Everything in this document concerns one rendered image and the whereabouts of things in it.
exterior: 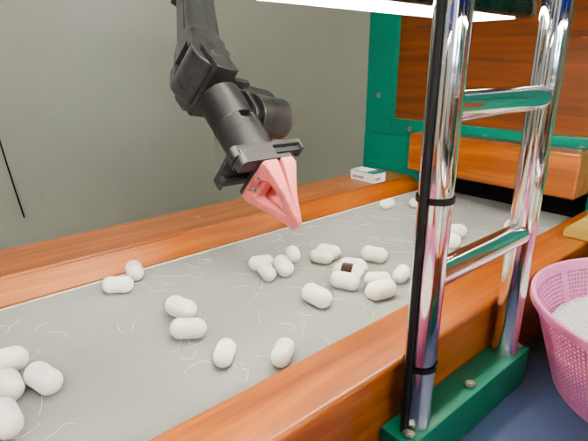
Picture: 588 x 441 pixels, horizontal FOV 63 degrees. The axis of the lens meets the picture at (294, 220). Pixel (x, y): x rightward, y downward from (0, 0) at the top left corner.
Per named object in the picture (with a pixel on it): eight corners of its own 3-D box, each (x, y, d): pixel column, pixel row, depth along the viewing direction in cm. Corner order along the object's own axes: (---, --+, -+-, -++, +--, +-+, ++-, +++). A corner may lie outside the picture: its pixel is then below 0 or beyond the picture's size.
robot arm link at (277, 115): (169, 91, 66) (197, 38, 61) (231, 101, 75) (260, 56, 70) (209, 153, 61) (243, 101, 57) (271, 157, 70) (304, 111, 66)
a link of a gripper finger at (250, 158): (326, 205, 54) (286, 143, 57) (276, 217, 50) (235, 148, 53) (299, 238, 59) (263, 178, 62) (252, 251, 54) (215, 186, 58)
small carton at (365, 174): (350, 178, 97) (350, 168, 96) (361, 176, 99) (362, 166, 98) (374, 184, 93) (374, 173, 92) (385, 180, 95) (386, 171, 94)
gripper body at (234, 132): (307, 149, 59) (278, 105, 61) (238, 158, 52) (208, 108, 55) (284, 182, 63) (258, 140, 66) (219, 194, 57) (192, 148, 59)
